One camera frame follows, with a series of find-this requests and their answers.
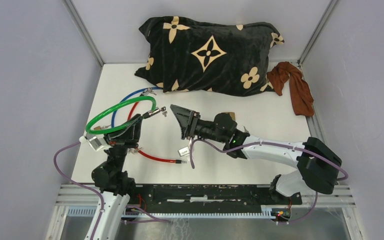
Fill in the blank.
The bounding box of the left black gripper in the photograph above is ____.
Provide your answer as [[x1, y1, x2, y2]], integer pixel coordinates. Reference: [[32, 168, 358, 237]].
[[103, 113, 143, 173]]

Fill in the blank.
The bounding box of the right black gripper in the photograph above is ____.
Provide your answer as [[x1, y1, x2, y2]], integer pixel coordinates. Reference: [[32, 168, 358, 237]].
[[170, 104, 227, 144]]

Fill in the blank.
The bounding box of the green cable lock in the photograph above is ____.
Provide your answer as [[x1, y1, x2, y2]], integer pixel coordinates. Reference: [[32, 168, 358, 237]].
[[85, 96, 168, 135]]

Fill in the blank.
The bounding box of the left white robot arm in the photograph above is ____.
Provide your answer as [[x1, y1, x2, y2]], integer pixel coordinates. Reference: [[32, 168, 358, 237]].
[[79, 114, 143, 240]]

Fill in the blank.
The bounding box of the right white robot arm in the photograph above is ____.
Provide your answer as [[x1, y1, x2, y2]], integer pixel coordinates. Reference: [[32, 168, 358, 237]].
[[170, 104, 349, 204]]

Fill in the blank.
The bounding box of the small brass padlock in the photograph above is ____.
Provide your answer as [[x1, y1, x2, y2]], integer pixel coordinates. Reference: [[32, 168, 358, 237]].
[[93, 125, 111, 131]]

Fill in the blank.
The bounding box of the black floral pillow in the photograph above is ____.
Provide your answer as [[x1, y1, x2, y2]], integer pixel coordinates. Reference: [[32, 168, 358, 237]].
[[135, 16, 285, 97]]

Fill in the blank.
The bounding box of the brown cloth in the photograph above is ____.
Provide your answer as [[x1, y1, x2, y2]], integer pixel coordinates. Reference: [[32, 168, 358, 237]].
[[267, 61, 315, 117]]

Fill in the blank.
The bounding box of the red cable lock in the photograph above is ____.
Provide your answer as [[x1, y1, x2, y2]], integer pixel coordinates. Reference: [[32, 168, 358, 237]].
[[127, 100, 188, 165]]

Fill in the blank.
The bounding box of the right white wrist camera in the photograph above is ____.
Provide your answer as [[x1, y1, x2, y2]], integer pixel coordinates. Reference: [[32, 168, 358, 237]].
[[177, 146, 191, 157]]

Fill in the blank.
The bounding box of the blue cable lock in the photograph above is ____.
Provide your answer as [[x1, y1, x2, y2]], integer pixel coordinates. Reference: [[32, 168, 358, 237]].
[[111, 86, 164, 129]]

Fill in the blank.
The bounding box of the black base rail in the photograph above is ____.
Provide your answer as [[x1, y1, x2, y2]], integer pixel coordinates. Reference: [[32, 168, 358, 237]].
[[122, 184, 303, 220]]

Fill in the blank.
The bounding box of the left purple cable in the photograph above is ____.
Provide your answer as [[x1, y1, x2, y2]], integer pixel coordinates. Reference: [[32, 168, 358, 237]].
[[52, 141, 105, 240]]

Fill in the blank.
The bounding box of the purple cable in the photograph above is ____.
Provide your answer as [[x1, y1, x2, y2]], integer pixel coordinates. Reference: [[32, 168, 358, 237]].
[[52, 141, 105, 240], [188, 139, 350, 182]]

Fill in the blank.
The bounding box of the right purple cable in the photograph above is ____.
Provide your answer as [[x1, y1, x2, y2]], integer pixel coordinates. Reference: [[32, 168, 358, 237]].
[[188, 139, 350, 182]]

